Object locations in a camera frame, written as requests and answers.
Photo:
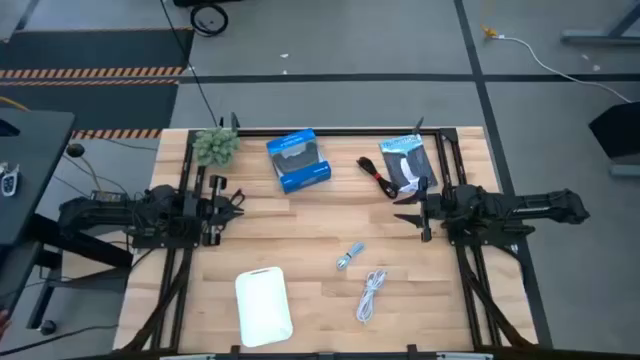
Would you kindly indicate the black box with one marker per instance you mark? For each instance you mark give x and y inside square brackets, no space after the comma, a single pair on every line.
[617,130]

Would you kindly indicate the magazine with waterfall cover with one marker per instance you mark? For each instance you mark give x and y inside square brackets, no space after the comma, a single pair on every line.
[400,155]

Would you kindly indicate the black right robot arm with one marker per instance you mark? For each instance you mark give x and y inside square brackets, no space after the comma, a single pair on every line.
[525,205]

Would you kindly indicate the black metal rig frame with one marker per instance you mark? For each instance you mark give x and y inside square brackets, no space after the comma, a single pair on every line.
[350,132]

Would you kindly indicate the black mat with hazard stripes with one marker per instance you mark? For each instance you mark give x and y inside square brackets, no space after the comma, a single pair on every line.
[90,50]

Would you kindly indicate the green potted plant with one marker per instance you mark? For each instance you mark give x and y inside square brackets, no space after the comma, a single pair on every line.
[216,147]

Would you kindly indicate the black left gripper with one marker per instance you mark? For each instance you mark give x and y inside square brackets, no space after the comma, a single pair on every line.
[214,210]

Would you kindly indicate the white plastic bin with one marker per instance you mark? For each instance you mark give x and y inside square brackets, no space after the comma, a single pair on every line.
[262,307]

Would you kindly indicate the grey key fob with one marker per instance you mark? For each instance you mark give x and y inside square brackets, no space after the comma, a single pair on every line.
[9,185]

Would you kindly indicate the black desk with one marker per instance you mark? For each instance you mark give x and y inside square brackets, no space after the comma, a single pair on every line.
[30,165]

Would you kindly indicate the yellow plug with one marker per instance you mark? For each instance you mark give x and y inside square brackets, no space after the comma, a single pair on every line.
[489,32]

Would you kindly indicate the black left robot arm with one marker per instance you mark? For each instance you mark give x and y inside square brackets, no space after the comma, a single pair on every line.
[100,212]

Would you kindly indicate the black round knob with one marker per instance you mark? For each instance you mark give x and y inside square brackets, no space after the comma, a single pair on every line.
[75,150]

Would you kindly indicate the black caster wheel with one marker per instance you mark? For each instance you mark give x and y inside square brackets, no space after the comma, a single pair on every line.
[47,328]

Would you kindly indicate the grey metal desk foot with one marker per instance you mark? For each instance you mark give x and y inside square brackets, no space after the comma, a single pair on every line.
[600,36]
[625,171]

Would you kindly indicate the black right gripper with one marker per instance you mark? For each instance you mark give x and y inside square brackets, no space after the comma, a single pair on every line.
[431,207]

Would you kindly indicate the blue game controller box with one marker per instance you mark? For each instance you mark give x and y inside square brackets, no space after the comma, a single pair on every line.
[287,145]

